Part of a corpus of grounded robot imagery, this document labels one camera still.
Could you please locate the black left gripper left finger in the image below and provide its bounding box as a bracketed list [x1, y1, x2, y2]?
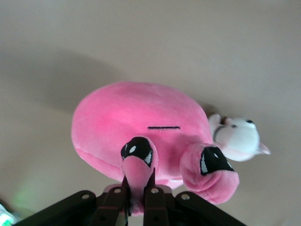
[14, 185, 129, 226]

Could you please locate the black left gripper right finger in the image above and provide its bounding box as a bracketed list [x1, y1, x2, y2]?
[143, 185, 248, 226]

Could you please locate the pink round plush toy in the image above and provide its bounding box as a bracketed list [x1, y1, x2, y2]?
[71, 81, 240, 216]

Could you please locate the white and pink plush dog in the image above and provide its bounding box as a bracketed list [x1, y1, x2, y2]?
[208, 113, 271, 163]

